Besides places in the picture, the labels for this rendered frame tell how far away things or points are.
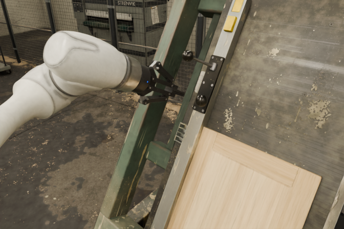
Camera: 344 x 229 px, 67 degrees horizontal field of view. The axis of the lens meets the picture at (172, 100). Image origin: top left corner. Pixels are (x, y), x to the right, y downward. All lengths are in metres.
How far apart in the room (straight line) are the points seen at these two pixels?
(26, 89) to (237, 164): 0.62
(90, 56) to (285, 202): 0.63
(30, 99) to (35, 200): 2.12
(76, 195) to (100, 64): 2.14
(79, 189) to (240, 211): 1.96
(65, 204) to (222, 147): 1.89
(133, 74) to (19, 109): 0.24
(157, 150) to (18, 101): 0.62
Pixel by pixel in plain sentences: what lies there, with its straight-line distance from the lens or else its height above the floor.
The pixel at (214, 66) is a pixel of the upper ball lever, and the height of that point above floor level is 1.50.
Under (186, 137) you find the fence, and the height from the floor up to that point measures 1.27.
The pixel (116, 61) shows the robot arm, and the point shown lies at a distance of 0.57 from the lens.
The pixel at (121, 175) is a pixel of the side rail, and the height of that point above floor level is 1.06.
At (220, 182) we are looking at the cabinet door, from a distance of 0.89.
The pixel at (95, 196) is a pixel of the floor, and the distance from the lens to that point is 2.55.
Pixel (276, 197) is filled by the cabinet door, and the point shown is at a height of 1.22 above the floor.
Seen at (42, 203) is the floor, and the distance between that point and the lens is 2.64.
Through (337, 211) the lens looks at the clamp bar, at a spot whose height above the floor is 1.29.
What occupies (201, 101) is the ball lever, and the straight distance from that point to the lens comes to 0.77.
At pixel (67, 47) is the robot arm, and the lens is 0.52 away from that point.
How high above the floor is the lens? 1.79
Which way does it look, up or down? 27 degrees down
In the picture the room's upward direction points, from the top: straight up
